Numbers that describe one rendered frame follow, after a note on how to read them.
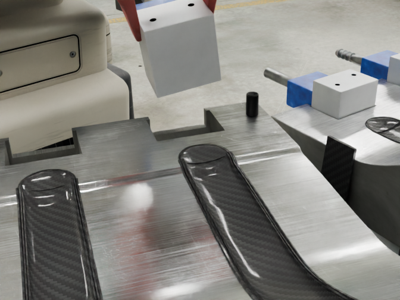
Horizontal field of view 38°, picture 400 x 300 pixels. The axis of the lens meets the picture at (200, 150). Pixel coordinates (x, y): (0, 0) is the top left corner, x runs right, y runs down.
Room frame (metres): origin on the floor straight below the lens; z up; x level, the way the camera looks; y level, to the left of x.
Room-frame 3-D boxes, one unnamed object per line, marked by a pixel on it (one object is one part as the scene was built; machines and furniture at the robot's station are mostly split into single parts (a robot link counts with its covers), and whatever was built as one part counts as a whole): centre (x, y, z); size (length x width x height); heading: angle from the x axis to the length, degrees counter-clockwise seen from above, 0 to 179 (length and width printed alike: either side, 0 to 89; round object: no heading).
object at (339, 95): (0.54, -0.11, 0.86); 0.13 x 0.05 x 0.05; 33
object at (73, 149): (0.38, 0.12, 0.87); 0.05 x 0.05 x 0.04; 16
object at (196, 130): (0.41, 0.01, 0.87); 0.05 x 0.05 x 0.04; 16
